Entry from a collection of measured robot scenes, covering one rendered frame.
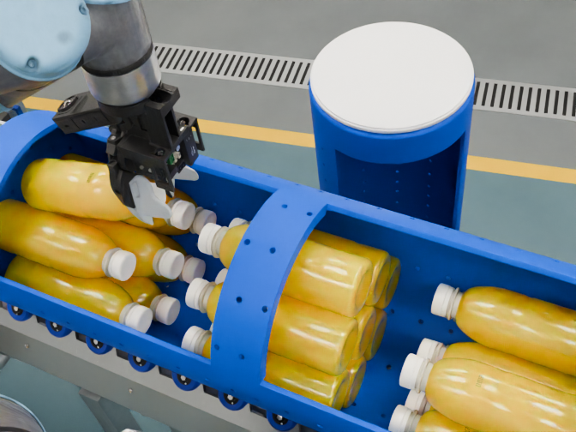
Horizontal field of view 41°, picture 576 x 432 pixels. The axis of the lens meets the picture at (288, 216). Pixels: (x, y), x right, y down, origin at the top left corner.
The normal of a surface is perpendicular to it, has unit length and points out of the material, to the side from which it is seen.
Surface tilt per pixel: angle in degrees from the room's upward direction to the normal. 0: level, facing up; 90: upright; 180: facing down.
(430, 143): 90
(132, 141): 1
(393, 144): 90
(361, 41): 0
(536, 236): 0
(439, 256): 87
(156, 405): 71
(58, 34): 51
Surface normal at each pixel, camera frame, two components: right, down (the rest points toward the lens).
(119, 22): 0.65, 0.55
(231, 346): -0.42, 0.33
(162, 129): -0.44, 0.73
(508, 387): -0.07, -0.67
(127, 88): 0.35, 0.71
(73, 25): 0.44, 0.03
